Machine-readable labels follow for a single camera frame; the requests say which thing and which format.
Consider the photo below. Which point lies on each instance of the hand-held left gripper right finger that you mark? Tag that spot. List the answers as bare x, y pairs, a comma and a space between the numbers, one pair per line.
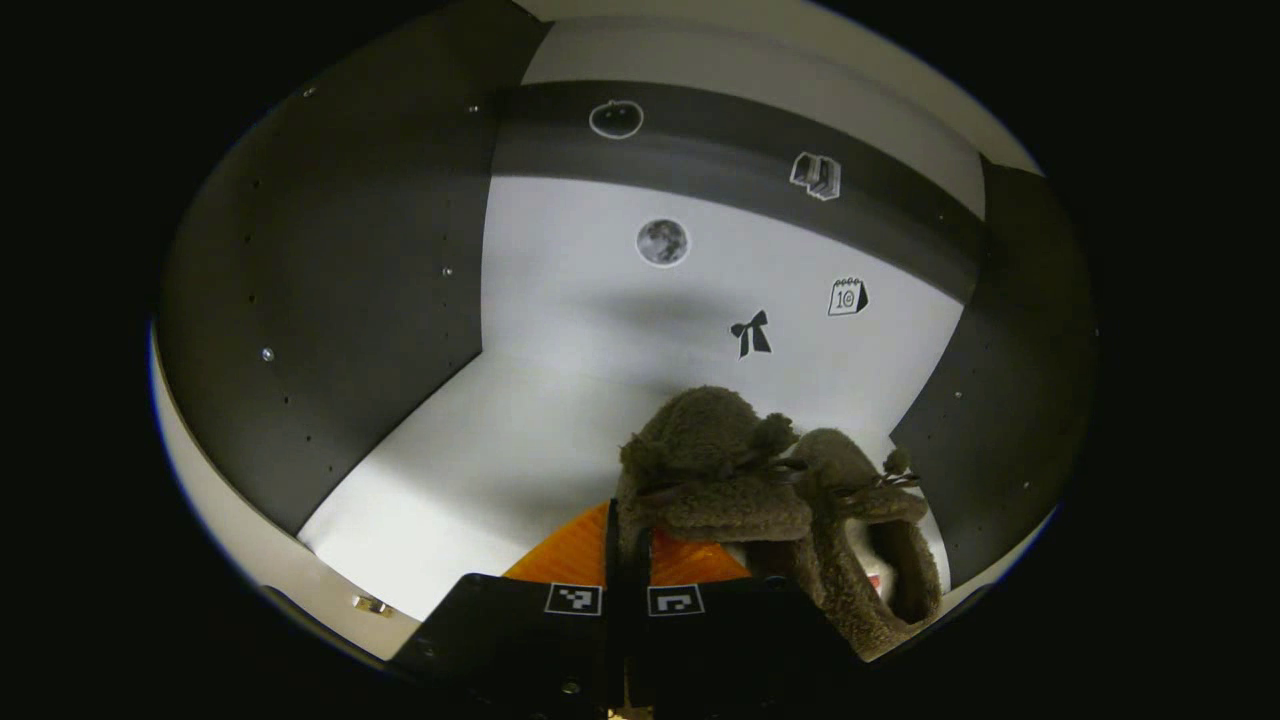
740, 640

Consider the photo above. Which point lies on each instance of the brown fuzzy slipper shoe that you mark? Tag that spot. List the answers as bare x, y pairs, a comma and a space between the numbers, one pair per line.
850, 600
700, 440

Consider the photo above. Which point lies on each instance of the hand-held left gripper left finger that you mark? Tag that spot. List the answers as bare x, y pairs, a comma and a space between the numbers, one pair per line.
520, 640

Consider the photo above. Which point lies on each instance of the white shoe cabinet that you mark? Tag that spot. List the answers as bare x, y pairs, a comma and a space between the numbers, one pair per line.
600, 330

